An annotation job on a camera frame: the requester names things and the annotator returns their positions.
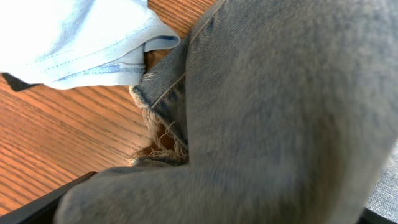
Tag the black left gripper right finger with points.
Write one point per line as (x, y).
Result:
(371, 217)

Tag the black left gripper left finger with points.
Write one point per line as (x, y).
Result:
(42, 210)

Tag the blue denim jeans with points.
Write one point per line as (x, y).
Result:
(288, 111)

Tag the black garment under t-shirt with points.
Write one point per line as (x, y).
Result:
(16, 84)

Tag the light blue printed t-shirt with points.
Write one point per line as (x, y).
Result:
(65, 44)

